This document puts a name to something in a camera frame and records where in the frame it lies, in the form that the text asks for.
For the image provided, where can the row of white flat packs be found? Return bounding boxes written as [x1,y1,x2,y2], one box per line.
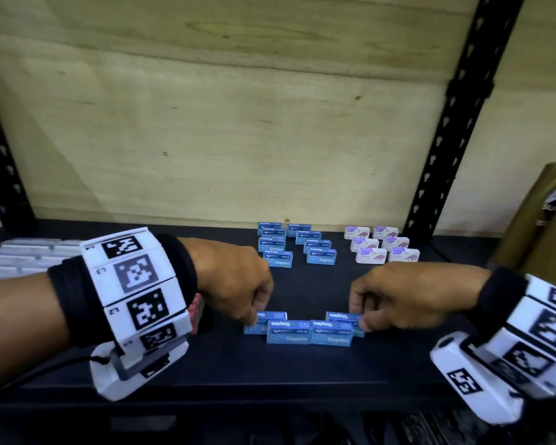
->
[0,237,85,284]

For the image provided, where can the person's left forearm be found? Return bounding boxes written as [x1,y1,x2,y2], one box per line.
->
[0,272,71,395]

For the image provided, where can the black perforated shelf upright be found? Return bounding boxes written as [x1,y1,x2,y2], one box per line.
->
[402,0,528,246]
[0,71,37,227]

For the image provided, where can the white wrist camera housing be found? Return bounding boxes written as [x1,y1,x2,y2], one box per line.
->
[429,331,525,425]
[89,337,190,403]

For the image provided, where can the brown gold carton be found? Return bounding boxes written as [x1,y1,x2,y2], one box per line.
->
[489,162,556,289]

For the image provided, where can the person's left hand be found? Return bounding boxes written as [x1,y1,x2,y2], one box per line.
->
[198,239,275,326]

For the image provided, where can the black wrist sleeve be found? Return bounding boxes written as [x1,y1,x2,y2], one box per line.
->
[47,233,198,349]
[470,266,530,341]

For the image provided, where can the rows of blue staple boxes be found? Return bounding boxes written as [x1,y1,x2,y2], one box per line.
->
[257,222,338,269]

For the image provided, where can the white marker wristband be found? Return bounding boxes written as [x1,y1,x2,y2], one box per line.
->
[484,273,556,400]
[80,227,193,363]

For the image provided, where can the person's right hand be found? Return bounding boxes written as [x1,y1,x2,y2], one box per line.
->
[349,262,466,333]

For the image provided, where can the rows of white purple boxes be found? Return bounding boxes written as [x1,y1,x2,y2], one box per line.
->
[343,225,421,265]

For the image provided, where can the black cable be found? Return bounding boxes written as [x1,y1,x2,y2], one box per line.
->
[7,355,113,391]

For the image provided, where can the blue staple box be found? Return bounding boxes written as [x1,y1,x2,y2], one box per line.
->
[310,320,355,347]
[243,311,288,336]
[325,311,366,338]
[266,320,312,345]

